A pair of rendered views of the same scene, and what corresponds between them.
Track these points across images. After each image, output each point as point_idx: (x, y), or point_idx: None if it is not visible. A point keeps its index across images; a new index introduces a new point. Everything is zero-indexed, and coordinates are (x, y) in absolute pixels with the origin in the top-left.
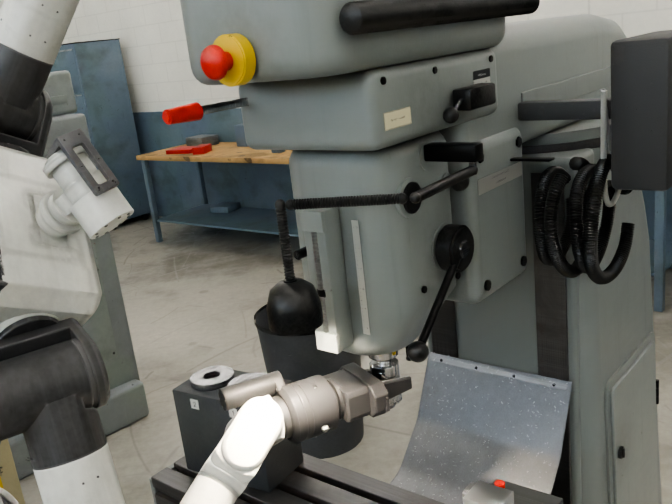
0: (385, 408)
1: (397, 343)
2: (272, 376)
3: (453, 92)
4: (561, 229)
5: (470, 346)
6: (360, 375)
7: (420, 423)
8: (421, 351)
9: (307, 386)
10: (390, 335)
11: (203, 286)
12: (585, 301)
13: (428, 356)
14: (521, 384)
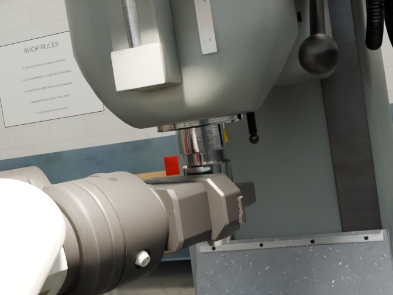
0: (238, 217)
1: (255, 81)
2: (21, 170)
3: None
4: (352, 37)
5: (249, 220)
6: (178, 178)
7: None
8: (332, 42)
9: (97, 179)
10: (249, 55)
11: None
12: (385, 127)
13: (195, 248)
14: (324, 249)
